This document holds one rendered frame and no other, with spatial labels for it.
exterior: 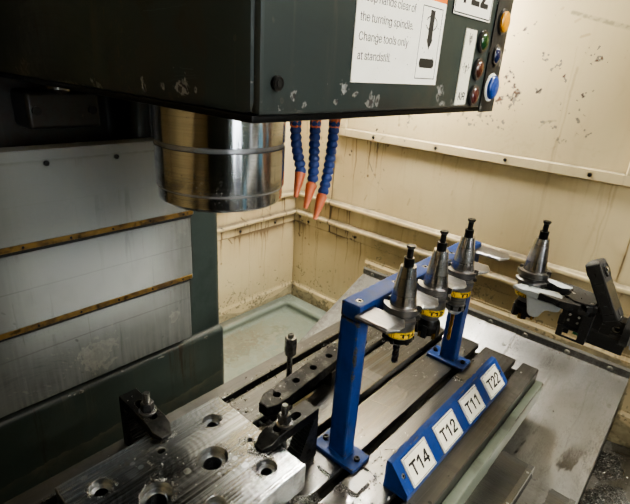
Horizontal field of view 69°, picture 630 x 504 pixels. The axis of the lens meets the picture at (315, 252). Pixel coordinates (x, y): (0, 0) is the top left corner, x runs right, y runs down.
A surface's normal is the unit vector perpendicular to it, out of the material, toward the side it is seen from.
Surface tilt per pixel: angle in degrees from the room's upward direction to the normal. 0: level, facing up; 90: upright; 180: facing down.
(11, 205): 91
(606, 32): 90
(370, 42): 90
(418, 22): 90
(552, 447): 24
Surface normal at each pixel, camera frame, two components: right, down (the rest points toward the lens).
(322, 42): 0.74, 0.29
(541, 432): -0.22, -0.75
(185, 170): -0.29, 0.34
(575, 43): -0.67, 0.24
